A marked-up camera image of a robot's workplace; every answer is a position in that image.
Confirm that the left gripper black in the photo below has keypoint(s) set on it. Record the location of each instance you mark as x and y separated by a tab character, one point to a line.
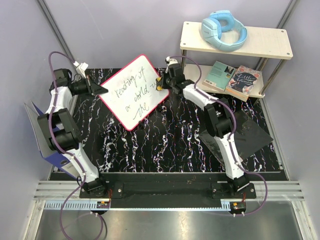
96	89

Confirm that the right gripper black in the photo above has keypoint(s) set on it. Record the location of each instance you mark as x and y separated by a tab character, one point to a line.
164	75

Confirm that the yellow black whiteboard eraser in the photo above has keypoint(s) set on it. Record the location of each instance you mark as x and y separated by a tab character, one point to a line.
159	83

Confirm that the pink framed whiteboard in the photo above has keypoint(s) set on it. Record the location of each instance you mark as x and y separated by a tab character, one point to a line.
132	93

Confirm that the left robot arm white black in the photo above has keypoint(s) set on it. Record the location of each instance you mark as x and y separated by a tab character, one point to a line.
62	134

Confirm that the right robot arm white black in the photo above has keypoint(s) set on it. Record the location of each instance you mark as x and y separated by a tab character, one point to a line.
219	120

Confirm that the teal paperback book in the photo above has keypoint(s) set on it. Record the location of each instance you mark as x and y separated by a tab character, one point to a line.
219	76

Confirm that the little women book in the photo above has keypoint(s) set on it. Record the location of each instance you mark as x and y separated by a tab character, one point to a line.
242	83

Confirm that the blue headphones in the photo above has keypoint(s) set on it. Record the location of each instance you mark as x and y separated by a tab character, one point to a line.
219	22

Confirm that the black notebook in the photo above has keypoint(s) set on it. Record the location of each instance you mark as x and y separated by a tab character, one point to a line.
249	138

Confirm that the white two-tier shelf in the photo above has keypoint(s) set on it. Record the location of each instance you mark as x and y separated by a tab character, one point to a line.
261	45

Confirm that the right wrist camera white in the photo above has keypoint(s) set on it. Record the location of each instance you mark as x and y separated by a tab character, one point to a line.
170	60

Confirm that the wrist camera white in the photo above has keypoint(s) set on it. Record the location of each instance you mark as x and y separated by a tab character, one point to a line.
170	60
81	68

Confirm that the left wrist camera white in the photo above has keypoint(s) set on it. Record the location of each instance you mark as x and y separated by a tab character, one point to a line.
81	68

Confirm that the blue ring binder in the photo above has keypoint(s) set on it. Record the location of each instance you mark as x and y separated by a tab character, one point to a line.
53	157

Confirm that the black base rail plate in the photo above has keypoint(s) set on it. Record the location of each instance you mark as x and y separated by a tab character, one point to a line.
215	185

